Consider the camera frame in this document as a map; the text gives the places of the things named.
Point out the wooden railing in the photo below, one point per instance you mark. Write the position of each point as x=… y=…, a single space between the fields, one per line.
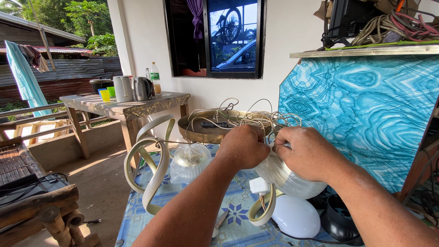
x=41 y=120

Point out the black plastic fan housing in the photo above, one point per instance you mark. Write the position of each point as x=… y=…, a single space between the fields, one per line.
x=338 y=219

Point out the steel electric kettle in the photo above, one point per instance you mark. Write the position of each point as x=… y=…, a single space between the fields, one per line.
x=142 y=88

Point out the purple curtain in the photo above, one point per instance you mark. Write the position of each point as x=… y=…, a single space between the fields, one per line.
x=197 y=19

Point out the green label soda bottle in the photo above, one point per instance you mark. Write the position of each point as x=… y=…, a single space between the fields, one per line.
x=155 y=79

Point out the metal knife blade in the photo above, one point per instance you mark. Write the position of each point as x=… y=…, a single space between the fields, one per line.
x=219 y=223

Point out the brass round lamp base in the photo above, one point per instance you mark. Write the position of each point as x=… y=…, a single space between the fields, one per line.
x=202 y=130

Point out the black electronic device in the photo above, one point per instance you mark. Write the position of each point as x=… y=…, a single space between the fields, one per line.
x=31 y=187

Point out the white ribbed glass lamp shade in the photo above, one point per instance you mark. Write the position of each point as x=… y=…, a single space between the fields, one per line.
x=291 y=180

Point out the green plastic cup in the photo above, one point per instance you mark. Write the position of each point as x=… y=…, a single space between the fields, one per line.
x=111 y=91

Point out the person's left fingers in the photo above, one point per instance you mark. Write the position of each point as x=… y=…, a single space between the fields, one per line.
x=263 y=148

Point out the dark framed window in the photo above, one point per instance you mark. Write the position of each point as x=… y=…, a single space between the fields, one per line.
x=214 y=37

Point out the blue floral tablecloth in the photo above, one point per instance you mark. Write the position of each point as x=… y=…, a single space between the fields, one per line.
x=178 y=219

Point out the person's right hand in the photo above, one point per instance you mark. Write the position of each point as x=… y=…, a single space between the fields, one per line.
x=305 y=154

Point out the blue swirl patterned cabinet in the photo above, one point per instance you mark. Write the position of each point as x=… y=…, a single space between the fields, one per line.
x=363 y=116

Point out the blue plastic cup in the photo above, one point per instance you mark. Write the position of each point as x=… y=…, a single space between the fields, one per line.
x=100 y=92

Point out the dark hanging cloth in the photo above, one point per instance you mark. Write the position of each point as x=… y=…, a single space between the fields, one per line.
x=34 y=56

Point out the wooden marble top table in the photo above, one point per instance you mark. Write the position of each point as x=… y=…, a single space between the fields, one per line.
x=127 y=109

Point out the light blue hanging towel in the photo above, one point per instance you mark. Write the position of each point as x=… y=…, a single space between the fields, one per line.
x=25 y=77

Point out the person's right fingers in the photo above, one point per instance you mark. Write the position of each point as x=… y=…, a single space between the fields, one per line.
x=282 y=145

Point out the black cooking pot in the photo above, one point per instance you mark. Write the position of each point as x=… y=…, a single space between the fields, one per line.
x=100 y=83

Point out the white electric kettle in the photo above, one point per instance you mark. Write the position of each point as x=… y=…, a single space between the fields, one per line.
x=122 y=88

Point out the white plastic connector box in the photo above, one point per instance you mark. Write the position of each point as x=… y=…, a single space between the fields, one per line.
x=259 y=186

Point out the clear plastic bottle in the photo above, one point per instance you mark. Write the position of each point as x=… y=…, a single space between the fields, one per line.
x=148 y=73

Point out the person's left hand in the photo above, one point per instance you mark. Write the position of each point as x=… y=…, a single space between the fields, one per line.
x=243 y=145

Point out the yellow plastic cup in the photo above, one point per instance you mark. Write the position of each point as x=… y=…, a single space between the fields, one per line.
x=105 y=95

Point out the clear plastic bag with parts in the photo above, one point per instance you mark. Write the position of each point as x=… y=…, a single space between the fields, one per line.
x=189 y=163

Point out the bamboo bench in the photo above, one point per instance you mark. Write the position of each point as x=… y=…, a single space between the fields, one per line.
x=31 y=199

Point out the white oval glass shade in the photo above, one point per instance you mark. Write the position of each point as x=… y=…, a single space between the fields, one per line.
x=295 y=216

